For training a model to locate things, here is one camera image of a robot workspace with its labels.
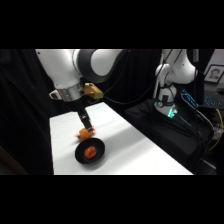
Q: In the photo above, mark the red ball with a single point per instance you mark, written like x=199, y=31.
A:
x=90, y=152

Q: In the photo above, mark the black curtain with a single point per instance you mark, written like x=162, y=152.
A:
x=20, y=106

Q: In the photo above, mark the framed portrait picture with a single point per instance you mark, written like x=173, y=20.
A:
x=214, y=74

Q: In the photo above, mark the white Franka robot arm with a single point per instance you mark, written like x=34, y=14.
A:
x=63, y=66

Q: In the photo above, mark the black covered robot stand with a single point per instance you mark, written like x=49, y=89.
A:
x=166, y=136

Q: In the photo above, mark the blue lit device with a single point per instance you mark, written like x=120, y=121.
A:
x=189, y=99

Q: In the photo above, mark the small green light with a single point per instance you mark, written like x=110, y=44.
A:
x=171, y=113

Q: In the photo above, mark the black bowl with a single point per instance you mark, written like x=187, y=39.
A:
x=80, y=155

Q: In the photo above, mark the orange plush toy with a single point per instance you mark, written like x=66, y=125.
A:
x=83, y=134

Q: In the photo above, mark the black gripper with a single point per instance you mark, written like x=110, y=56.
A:
x=77, y=106

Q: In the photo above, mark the yellowish wrist camera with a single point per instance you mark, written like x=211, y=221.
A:
x=92, y=90

